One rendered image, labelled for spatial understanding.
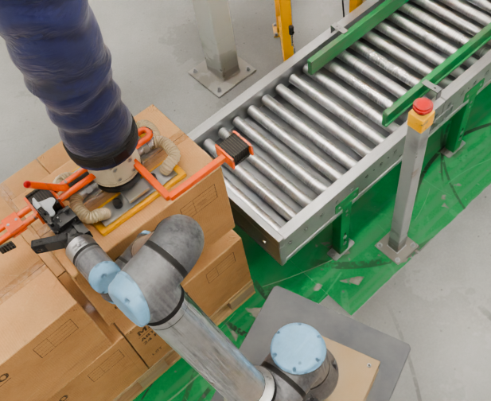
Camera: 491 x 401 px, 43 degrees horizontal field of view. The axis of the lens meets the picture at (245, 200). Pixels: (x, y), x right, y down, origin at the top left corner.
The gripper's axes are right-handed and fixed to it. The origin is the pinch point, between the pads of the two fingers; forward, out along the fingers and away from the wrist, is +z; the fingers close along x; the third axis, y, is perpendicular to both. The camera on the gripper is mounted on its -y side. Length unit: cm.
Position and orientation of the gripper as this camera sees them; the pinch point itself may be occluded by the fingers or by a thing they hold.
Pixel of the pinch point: (37, 208)
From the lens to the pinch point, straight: 202.5
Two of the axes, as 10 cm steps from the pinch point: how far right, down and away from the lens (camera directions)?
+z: -6.6, -5.9, 4.7
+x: -1.1, -5.3, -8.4
